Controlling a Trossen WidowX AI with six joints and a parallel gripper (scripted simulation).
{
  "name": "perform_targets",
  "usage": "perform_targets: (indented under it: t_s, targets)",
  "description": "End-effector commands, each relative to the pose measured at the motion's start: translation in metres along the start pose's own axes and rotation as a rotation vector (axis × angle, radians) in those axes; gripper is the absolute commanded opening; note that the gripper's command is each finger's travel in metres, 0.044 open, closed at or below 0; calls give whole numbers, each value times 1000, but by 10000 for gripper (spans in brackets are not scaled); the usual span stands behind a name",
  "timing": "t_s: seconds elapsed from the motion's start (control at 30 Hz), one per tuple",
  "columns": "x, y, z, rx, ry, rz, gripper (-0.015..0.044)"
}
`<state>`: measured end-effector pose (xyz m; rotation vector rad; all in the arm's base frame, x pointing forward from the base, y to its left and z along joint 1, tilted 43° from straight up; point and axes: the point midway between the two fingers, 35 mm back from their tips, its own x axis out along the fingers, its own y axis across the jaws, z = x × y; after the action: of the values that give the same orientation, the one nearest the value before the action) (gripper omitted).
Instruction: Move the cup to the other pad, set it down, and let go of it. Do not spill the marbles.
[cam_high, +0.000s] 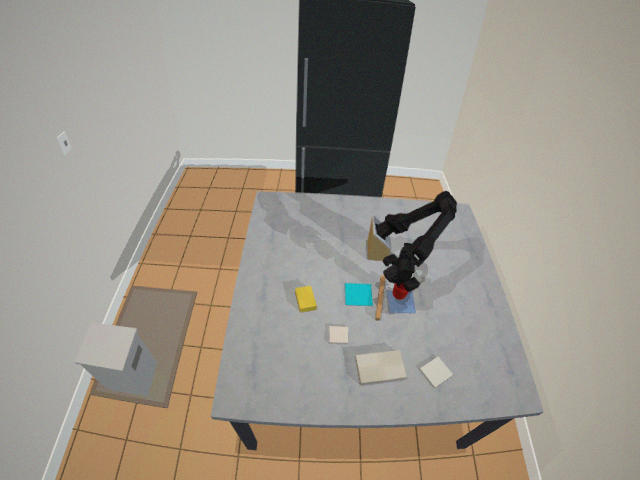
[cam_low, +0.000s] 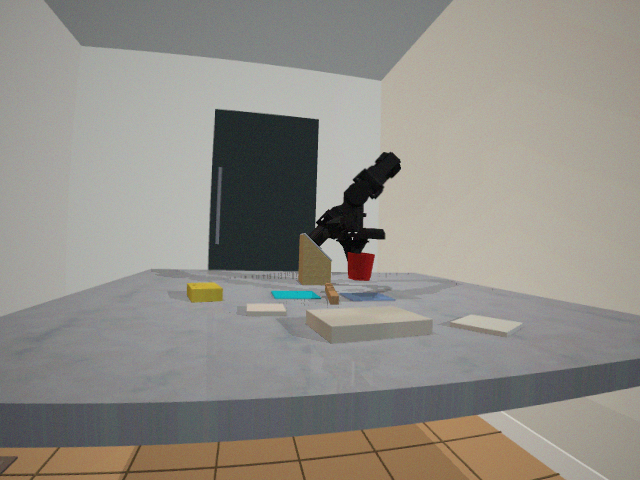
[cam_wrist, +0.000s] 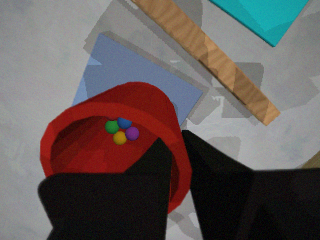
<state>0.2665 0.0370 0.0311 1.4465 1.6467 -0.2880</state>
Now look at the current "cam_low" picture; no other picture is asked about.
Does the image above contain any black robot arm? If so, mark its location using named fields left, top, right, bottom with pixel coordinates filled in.
left=308, top=151, right=401, bottom=249

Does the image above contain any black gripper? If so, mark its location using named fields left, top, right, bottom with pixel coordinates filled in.
left=323, top=208, right=386, bottom=262

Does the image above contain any red cup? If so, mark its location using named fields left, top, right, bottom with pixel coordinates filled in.
left=348, top=252, right=375, bottom=281

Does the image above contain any wooden plank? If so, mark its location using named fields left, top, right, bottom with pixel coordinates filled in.
left=325, top=283, right=339, bottom=305

